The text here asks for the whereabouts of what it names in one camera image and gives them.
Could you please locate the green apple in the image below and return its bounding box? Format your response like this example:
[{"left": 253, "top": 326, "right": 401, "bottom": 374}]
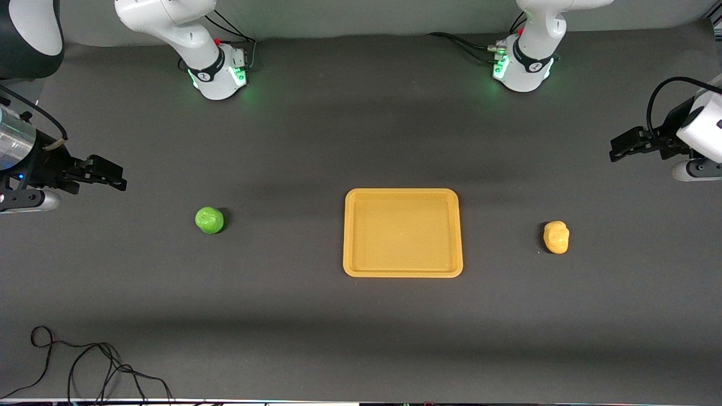
[{"left": 195, "top": 206, "right": 225, "bottom": 235}]

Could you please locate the yellow potato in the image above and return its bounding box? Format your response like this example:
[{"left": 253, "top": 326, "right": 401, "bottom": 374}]
[{"left": 543, "top": 220, "right": 570, "bottom": 255}]

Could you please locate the yellow rectangular tray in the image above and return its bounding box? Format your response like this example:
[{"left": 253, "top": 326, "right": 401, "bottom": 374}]
[{"left": 342, "top": 188, "right": 464, "bottom": 279}]

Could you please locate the thin black loose cable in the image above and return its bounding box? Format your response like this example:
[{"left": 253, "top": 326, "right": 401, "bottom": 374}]
[{"left": 0, "top": 325, "right": 175, "bottom": 404}]

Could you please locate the black right arm base cable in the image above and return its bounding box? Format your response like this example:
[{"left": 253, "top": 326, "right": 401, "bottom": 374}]
[{"left": 178, "top": 8, "right": 258, "bottom": 75}]

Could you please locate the black arm base cable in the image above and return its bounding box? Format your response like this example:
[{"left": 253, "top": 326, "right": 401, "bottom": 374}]
[
  {"left": 178, "top": 8, "right": 258, "bottom": 75},
  {"left": 426, "top": 10, "right": 529, "bottom": 66}
]

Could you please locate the black left arm base cable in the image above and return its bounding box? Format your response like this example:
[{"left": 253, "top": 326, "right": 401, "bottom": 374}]
[{"left": 426, "top": 10, "right": 529, "bottom": 66}]

